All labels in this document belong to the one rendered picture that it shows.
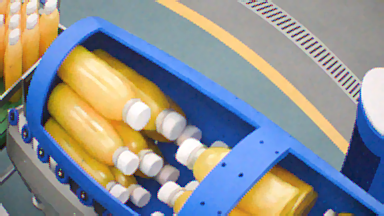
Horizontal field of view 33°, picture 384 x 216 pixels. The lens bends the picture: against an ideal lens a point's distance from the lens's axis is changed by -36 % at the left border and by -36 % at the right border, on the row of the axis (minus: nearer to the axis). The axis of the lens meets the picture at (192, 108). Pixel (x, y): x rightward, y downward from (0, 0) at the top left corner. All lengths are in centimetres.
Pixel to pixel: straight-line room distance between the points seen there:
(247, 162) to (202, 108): 29
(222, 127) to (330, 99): 175
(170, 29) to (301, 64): 53
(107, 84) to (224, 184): 27
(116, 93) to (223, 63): 189
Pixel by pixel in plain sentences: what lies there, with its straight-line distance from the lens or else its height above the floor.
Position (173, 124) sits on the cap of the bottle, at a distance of 143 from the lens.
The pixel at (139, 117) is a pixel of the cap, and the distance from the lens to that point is 138.
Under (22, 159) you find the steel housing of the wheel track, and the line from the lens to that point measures 171.
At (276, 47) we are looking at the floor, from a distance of 339.
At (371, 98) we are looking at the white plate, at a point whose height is 104.
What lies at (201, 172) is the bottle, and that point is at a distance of 131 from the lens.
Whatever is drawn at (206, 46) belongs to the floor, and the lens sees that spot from 332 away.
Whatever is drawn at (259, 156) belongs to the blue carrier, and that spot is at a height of 123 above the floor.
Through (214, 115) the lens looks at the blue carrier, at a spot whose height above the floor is 109.
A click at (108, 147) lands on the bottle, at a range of 139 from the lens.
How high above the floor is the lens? 215
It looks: 44 degrees down
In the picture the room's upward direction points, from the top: 6 degrees clockwise
